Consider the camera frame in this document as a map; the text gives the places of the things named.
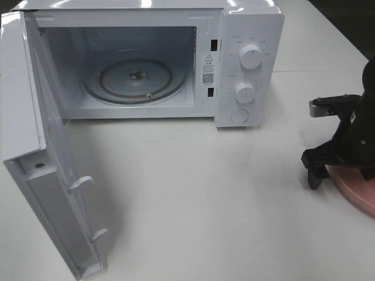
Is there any white microwave oven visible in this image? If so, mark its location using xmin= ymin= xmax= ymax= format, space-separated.
xmin=14 ymin=1 xmax=285 ymax=127

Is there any white upper microwave knob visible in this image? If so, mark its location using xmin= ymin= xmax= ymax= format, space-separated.
xmin=239 ymin=42 xmax=264 ymax=69

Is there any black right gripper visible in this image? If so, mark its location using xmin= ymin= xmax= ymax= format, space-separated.
xmin=302 ymin=94 xmax=375 ymax=190

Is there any white round door button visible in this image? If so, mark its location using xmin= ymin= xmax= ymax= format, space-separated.
xmin=230 ymin=109 xmax=248 ymax=124

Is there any white lower microwave knob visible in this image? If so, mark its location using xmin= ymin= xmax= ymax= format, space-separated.
xmin=234 ymin=82 xmax=256 ymax=104

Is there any pink round plate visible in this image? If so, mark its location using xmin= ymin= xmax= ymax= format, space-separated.
xmin=328 ymin=166 xmax=374 ymax=218

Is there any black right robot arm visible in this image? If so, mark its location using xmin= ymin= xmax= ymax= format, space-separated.
xmin=301 ymin=59 xmax=374 ymax=190

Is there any white warning label sticker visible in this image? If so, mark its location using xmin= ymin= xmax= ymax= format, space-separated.
xmin=200 ymin=52 xmax=217 ymax=87

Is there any white microwave door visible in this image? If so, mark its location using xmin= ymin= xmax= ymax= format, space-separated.
xmin=1 ymin=11 xmax=105 ymax=280

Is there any white microwave knob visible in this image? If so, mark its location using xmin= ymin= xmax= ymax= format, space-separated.
xmin=234 ymin=82 xmax=256 ymax=104
xmin=239 ymin=42 xmax=264 ymax=69

